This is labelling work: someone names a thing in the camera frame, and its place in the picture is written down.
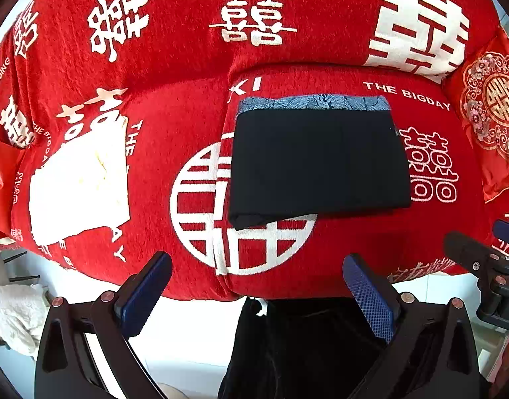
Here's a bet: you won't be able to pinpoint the red printed blanket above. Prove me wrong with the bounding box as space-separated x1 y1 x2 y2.
0 0 509 302

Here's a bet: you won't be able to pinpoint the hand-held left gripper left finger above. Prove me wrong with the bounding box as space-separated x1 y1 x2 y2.
34 251 173 399

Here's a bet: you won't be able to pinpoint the person's black clothing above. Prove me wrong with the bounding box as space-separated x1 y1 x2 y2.
217 297 389 399

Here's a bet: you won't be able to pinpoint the red embroidered pillow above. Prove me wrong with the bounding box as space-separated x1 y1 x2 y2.
443 29 509 204

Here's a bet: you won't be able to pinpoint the white fluffy towel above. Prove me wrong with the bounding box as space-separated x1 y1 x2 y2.
0 285 48 357

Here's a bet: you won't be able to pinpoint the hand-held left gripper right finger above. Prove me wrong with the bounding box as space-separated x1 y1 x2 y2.
343 253 482 399

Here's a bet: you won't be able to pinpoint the folded pale yellow cloth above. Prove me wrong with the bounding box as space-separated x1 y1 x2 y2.
29 127 132 247

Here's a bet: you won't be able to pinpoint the red satin cloth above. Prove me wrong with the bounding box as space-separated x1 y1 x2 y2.
0 133 31 239

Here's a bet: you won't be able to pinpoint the black pants with grey waistband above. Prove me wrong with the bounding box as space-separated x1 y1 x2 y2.
227 92 413 230

